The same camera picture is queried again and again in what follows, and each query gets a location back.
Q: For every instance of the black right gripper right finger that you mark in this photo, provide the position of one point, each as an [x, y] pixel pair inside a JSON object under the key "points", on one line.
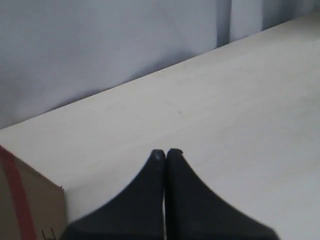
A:
{"points": [[194, 212]]}

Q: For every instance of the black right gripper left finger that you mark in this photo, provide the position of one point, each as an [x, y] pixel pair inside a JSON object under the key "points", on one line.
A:
{"points": [[136, 213]]}

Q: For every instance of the cardboard box with yellow tape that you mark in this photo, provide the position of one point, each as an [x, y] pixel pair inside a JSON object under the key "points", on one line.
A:
{"points": [[31, 206]]}

